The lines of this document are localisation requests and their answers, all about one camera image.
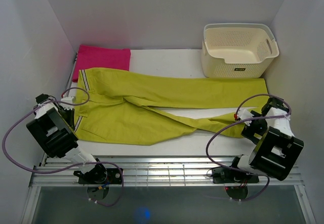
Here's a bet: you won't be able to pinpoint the yellow-green trousers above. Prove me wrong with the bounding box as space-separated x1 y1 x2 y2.
74 68 267 146

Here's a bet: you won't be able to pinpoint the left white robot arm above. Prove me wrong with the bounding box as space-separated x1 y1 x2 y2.
26 94 108 184

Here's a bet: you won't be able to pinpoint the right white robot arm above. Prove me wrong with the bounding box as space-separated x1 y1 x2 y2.
228 97 304 182

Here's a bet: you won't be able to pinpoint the folded pink trousers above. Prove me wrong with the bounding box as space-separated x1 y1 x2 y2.
72 44 131 82

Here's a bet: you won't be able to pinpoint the cream perforated plastic basket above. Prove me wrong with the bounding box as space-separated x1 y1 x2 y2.
201 23 279 78

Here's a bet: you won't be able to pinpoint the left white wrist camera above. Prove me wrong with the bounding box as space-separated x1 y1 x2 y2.
60 96 75 105

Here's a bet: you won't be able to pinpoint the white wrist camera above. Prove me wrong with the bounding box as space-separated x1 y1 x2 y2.
234 109 253 121
60 96 75 105

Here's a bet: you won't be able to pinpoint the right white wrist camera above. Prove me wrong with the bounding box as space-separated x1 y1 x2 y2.
234 109 253 121

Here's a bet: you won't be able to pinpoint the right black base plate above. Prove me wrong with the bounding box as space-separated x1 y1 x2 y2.
207 167 259 201

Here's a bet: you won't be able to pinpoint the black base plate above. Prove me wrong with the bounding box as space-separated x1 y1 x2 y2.
73 164 123 201
207 167 259 201

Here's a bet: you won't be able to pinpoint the aluminium rail frame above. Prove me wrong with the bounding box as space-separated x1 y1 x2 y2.
21 156 316 223

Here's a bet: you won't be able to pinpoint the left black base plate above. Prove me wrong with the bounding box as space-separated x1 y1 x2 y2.
73 164 123 201

